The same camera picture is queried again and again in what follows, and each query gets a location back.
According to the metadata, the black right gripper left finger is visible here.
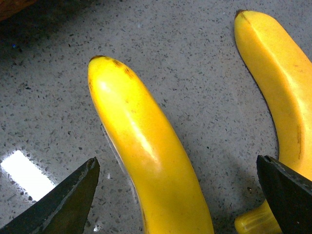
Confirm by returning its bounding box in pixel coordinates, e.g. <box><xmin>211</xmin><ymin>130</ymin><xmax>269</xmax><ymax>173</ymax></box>
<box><xmin>0</xmin><ymin>157</ymin><xmax>100</xmax><ymax>234</ymax></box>

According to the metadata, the yellow banana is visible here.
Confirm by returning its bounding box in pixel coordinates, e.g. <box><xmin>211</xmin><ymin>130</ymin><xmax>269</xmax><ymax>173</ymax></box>
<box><xmin>234</xmin><ymin>9</ymin><xmax>312</xmax><ymax>234</ymax></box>
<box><xmin>88</xmin><ymin>56</ymin><xmax>214</xmax><ymax>234</ymax></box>

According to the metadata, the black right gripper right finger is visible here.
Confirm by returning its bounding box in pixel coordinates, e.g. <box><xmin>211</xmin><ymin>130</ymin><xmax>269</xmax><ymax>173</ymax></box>
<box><xmin>256</xmin><ymin>155</ymin><xmax>312</xmax><ymax>234</ymax></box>

